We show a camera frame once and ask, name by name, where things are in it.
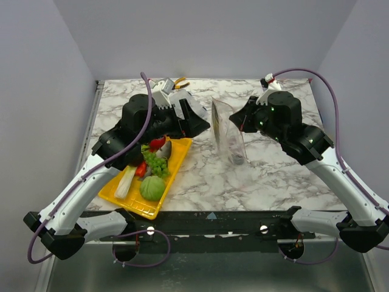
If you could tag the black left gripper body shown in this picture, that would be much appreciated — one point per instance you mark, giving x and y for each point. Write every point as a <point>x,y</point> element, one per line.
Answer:
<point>183,127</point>

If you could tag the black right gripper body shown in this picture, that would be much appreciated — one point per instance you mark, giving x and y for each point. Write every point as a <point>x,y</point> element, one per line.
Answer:
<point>248,115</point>

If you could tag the clear pink dotted zip bag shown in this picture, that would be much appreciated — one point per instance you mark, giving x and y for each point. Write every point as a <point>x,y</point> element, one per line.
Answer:
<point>231,139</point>

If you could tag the green grape bunch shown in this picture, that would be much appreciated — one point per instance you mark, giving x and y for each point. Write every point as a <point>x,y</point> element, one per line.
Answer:
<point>156,164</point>

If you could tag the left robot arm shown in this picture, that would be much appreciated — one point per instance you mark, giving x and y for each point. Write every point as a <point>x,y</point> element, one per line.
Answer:
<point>60,226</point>

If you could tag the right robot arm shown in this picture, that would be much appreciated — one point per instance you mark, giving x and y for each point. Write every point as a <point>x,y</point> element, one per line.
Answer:
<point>364,224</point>

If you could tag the grey fish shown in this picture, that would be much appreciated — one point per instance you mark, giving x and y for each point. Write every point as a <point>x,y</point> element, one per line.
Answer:
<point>166,149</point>

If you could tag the red tomato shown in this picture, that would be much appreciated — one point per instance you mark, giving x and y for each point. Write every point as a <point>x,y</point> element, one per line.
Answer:
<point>156,144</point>

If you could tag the green lettuce leaf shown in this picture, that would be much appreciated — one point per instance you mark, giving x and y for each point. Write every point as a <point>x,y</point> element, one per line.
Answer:
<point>145,149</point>

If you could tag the green cabbage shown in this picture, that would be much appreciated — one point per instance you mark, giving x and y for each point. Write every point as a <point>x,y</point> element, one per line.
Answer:
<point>152,188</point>

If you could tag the white leek stalk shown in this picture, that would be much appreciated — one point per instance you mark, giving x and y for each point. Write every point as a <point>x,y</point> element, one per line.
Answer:
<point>125,182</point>

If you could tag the yellow plastic tray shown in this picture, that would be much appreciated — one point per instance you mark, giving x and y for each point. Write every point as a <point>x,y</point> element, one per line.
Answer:
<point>134,201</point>

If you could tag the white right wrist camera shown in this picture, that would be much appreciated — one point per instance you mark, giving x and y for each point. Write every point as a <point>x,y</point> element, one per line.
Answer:
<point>270,85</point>

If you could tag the yellow handled pliers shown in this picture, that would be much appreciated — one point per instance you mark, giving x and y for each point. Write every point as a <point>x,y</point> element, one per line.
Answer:
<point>181,83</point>

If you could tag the black metal base rail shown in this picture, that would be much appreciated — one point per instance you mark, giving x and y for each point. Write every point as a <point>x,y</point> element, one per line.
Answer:
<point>209,232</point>

